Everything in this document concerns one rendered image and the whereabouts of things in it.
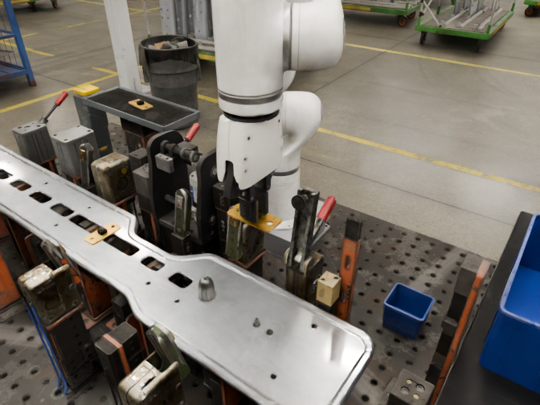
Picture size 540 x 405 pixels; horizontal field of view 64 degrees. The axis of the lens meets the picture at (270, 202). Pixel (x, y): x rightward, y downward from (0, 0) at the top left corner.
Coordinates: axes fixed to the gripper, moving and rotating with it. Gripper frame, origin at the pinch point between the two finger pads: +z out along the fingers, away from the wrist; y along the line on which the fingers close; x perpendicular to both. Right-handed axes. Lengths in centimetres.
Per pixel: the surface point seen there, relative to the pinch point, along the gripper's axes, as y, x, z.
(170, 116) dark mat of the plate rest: -34, -56, 11
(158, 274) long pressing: 1.7, -25.2, 27.2
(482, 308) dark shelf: -25.7, 33.1, 24.5
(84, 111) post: -30, -94, 18
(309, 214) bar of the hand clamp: -14.6, 1.5, 9.8
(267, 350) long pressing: 3.7, 4.9, 27.3
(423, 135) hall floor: -317, -63, 129
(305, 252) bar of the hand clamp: -13.4, 1.7, 18.2
